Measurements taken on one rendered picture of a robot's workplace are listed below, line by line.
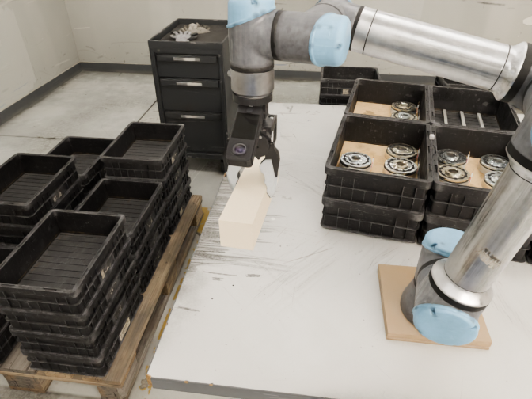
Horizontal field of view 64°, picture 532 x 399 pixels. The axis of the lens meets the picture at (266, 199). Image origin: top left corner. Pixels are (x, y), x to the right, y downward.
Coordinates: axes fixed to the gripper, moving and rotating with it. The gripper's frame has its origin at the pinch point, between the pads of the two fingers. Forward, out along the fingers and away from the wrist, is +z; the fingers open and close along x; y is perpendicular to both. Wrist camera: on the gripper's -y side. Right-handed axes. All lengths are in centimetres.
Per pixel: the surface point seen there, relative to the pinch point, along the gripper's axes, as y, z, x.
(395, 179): 37, 16, -31
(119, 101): 280, 108, 202
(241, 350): -9.7, 37.9, 0.9
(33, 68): 276, 80, 283
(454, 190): 36, 16, -47
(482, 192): 35, 16, -54
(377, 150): 71, 25, -28
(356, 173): 37.7, 15.6, -20.8
